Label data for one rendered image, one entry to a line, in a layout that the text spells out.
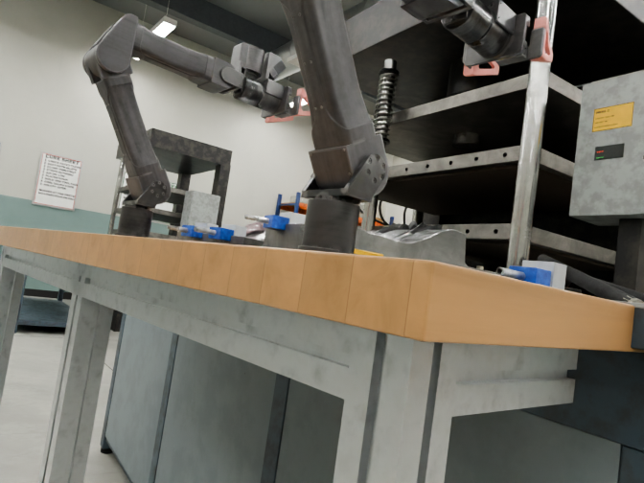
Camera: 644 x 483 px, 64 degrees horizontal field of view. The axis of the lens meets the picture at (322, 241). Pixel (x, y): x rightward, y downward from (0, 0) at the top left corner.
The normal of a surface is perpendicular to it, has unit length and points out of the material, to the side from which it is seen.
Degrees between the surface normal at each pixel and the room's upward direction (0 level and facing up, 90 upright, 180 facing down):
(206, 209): 90
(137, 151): 86
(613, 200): 90
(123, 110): 92
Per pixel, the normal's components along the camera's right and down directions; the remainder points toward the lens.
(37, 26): 0.58, 0.02
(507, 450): -0.82, -0.16
